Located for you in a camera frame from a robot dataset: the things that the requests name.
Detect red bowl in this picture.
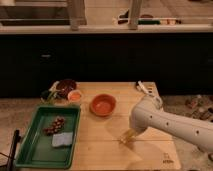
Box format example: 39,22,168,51
89,94,116,117

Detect grey blue sponge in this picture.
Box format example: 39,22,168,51
52,132,73,147

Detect small orange cup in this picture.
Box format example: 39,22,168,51
67,90,82,102

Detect wooden cutting board table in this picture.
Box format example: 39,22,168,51
48,81,182,171

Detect dark red grape bunch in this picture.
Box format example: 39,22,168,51
43,117,65,135

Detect green vegetable toy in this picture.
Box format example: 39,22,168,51
41,90,58,104

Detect green plastic tray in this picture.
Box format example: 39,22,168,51
15,106,81,169

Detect right wooden post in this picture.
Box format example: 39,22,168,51
128,0,142,30

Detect left wooden post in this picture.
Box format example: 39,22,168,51
67,0,87,31

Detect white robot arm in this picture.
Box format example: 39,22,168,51
129,95,213,153

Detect wooden post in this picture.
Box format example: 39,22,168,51
67,0,87,31
128,0,142,30

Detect yellow banana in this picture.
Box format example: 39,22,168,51
119,129,137,143

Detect clutter on floor right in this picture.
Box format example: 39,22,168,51
185,95,213,123

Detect items on back shelf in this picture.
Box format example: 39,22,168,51
115,10,182,25

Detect black stand left edge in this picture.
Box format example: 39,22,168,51
6,130,21,171

